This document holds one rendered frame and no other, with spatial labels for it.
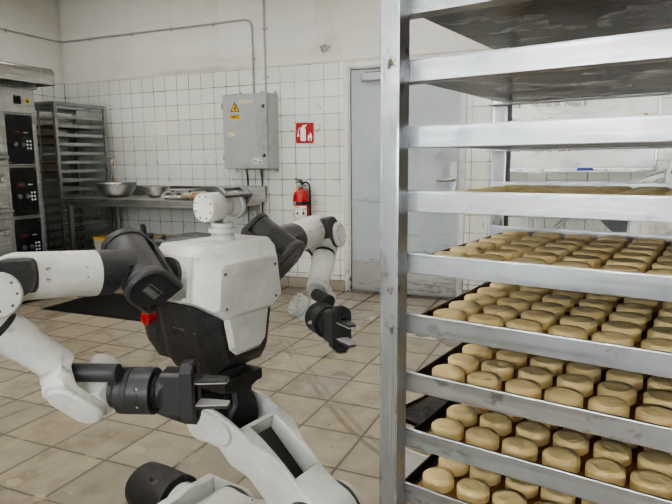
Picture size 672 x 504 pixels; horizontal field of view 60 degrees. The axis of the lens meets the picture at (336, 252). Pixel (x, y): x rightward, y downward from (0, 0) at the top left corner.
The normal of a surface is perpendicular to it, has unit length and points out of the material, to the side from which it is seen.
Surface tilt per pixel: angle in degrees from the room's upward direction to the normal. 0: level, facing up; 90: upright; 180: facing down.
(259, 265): 90
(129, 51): 90
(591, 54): 90
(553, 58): 90
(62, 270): 79
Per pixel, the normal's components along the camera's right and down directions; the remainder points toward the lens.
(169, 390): -0.08, 0.15
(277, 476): -0.57, 0.13
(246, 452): -0.27, 0.44
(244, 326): 0.82, 0.07
